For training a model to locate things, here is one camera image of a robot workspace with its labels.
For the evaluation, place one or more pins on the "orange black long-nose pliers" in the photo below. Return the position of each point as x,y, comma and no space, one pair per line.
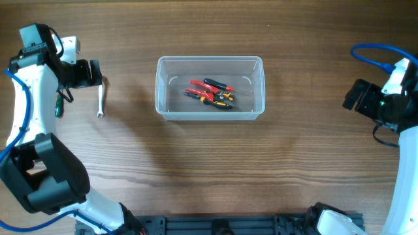
216,104

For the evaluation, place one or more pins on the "small silver wrench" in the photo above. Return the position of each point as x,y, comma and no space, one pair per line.
101,101

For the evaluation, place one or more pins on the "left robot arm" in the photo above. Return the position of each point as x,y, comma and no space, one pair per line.
38,169

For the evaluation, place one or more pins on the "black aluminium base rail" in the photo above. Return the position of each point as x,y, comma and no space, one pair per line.
279,224

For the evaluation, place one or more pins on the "green handled screwdriver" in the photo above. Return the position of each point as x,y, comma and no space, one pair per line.
59,110

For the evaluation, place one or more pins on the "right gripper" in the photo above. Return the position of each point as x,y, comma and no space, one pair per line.
364,106

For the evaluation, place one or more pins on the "red handled cutting pliers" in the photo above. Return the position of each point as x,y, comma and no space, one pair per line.
211,93

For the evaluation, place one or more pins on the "clear plastic container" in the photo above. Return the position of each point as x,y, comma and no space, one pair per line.
244,73

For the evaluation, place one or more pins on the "black red screwdriver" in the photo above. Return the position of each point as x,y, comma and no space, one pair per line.
222,86

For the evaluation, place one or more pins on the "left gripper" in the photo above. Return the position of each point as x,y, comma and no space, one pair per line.
85,79

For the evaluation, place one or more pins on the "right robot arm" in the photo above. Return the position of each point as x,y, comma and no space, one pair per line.
402,216

